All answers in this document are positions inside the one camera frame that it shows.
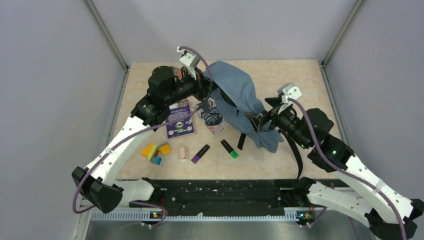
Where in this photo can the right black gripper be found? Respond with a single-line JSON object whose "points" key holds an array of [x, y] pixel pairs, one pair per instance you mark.
{"points": [[258, 119]]}

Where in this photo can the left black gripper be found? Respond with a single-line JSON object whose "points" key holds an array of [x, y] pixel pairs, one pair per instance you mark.
{"points": [[202, 84]]}

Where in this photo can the blue student backpack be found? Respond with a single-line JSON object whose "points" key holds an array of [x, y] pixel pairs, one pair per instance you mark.
{"points": [[235, 96]]}

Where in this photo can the floral Little Women book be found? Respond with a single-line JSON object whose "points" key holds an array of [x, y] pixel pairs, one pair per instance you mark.
{"points": [[212, 118]]}

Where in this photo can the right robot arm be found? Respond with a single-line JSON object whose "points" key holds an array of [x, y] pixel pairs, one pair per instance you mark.
{"points": [[383, 210]]}

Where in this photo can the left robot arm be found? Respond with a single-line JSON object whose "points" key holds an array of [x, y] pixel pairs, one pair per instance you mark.
{"points": [[97, 182]]}

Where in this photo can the purple cover book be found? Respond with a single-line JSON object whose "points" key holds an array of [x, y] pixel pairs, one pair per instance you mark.
{"points": [[182, 126]]}

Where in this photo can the green highlighter pen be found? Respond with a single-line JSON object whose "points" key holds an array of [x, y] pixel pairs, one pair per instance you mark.
{"points": [[229, 149]]}

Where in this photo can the purple highlighter pen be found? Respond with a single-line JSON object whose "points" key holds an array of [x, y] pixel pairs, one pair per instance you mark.
{"points": [[200, 153]]}

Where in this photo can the pink eraser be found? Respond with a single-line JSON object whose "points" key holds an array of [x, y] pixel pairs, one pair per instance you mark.
{"points": [[182, 153]]}

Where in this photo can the yellow sharpener block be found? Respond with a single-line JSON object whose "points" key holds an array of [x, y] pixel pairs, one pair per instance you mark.
{"points": [[165, 149]]}

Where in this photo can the orange yellow sticky notes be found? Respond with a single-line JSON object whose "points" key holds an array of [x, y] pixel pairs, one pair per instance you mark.
{"points": [[150, 151]]}

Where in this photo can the blue small block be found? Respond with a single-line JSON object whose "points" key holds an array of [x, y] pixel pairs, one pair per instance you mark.
{"points": [[156, 160]]}

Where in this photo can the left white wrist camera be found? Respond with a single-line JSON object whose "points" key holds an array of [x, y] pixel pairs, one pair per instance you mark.
{"points": [[188, 60]]}

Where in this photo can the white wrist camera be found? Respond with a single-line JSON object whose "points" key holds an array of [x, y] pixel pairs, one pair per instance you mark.
{"points": [[286, 92], [188, 60]]}

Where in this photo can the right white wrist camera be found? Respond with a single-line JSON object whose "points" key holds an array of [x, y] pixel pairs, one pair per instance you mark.
{"points": [[286, 92]]}

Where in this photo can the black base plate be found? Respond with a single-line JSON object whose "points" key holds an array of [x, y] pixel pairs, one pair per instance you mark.
{"points": [[228, 198]]}

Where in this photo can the aluminium frame rail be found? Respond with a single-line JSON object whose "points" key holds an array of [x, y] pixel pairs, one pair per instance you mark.
{"points": [[248, 222]]}

